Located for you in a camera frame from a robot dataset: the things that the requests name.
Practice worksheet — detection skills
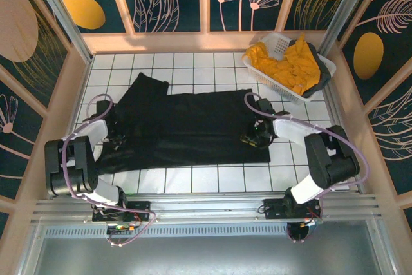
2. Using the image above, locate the slotted metal strip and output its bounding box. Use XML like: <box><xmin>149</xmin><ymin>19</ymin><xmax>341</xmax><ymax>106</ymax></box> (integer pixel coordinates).
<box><xmin>38</xmin><ymin>223</ymin><xmax>381</xmax><ymax>238</ymax></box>

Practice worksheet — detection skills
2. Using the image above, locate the black t-shirt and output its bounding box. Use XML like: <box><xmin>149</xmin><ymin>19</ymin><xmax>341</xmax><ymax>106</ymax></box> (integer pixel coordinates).
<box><xmin>95</xmin><ymin>71</ymin><xmax>272</xmax><ymax>176</ymax></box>

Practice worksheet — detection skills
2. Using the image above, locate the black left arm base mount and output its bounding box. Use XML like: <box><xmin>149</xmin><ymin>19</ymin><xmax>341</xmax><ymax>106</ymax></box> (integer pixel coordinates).
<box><xmin>91</xmin><ymin>200</ymin><xmax>152</xmax><ymax>223</ymax></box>

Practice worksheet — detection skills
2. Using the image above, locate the grey metal sheet panel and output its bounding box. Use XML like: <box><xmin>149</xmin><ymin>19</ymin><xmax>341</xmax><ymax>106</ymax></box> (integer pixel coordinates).
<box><xmin>15</xmin><ymin>220</ymin><xmax>397</xmax><ymax>275</ymax></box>

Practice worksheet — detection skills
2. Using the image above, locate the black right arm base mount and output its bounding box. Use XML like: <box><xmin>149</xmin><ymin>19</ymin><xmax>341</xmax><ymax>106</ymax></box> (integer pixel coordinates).
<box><xmin>257</xmin><ymin>196</ymin><xmax>323</xmax><ymax>222</ymax></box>

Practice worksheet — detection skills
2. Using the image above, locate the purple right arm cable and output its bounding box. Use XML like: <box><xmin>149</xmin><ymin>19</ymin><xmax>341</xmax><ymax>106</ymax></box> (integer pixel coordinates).
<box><xmin>245</xmin><ymin>92</ymin><xmax>370</xmax><ymax>243</ymax></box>

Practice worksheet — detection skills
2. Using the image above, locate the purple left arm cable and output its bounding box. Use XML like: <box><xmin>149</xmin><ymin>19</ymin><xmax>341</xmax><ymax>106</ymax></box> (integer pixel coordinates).
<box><xmin>61</xmin><ymin>93</ymin><xmax>157</xmax><ymax>247</ymax></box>

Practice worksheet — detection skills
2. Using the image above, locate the grey t-shirt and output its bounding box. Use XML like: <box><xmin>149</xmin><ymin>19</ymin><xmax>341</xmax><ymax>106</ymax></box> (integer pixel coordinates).
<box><xmin>289</xmin><ymin>41</ymin><xmax>332</xmax><ymax>99</ymax></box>

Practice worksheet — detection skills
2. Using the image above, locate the white plastic laundry basket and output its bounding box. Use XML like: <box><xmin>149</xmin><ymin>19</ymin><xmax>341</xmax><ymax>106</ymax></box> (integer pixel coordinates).
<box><xmin>241</xmin><ymin>32</ymin><xmax>337</xmax><ymax>105</ymax></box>

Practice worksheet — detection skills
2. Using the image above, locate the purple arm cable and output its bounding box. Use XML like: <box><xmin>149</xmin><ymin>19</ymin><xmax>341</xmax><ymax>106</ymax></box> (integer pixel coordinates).
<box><xmin>245</xmin><ymin>92</ymin><xmax>370</xmax><ymax>243</ymax></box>
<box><xmin>61</xmin><ymin>93</ymin><xmax>157</xmax><ymax>247</ymax></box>

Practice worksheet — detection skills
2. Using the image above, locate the aluminium frame post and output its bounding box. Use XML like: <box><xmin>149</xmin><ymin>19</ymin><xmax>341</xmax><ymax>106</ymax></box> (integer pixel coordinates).
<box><xmin>317</xmin><ymin>0</ymin><xmax>378</xmax><ymax>57</ymax></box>
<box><xmin>27</xmin><ymin>0</ymin><xmax>94</xmax><ymax>64</ymax></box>

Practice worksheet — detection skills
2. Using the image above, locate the aluminium mounting rail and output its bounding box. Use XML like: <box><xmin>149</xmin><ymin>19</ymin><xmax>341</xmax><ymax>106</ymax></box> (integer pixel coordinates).
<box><xmin>30</xmin><ymin>193</ymin><xmax>384</xmax><ymax>224</ymax></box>

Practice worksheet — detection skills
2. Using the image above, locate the yellow t-shirt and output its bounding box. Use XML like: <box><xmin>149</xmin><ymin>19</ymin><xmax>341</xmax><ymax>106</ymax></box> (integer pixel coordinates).
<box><xmin>245</xmin><ymin>33</ymin><xmax>321</xmax><ymax>95</ymax></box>

